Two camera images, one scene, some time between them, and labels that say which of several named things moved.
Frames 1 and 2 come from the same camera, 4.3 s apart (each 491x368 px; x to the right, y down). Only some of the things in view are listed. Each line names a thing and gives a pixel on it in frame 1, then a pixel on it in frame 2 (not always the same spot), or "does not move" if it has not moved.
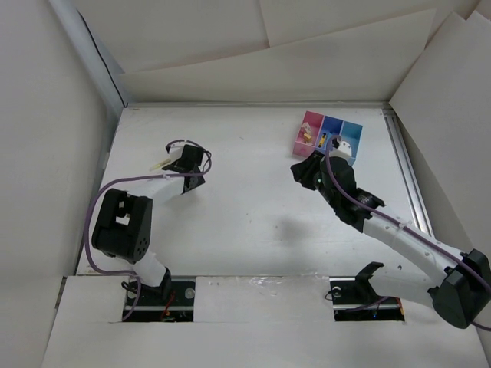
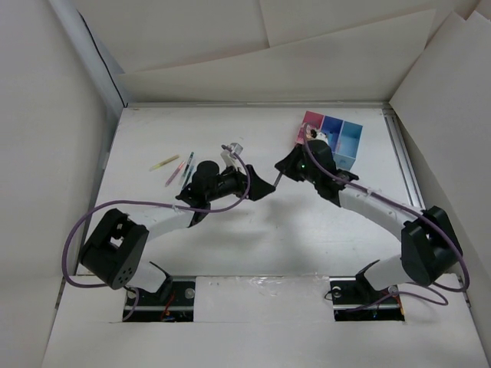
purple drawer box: (330, 125) does not move
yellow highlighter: (159, 165) does not move
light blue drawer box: (350, 133) does not move
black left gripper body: (198, 182) to (230, 183)
